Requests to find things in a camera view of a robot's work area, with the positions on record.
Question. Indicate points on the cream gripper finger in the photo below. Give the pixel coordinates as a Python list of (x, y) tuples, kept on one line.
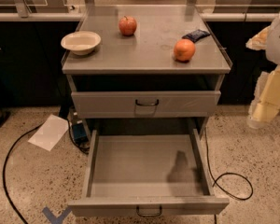
[(258, 41), (266, 103)]

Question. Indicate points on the closed upper grey drawer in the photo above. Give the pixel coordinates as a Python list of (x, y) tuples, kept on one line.
[(145, 104)]

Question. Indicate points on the grey metal drawer cabinet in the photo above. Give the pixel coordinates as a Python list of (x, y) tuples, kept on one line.
[(145, 60)]

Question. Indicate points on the open grey drawer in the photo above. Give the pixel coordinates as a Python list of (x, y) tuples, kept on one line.
[(146, 176)]

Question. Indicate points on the red apple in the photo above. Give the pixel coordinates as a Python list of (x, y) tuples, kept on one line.
[(127, 25)]

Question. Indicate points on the white ceramic bowl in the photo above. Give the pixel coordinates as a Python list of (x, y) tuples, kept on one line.
[(81, 42)]

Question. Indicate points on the blue power box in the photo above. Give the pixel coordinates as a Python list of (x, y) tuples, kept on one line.
[(79, 133)]

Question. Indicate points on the white paper sheet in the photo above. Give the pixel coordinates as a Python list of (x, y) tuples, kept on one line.
[(49, 133)]

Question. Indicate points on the blue tape floor mark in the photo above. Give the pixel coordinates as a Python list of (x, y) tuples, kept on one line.
[(56, 219)]

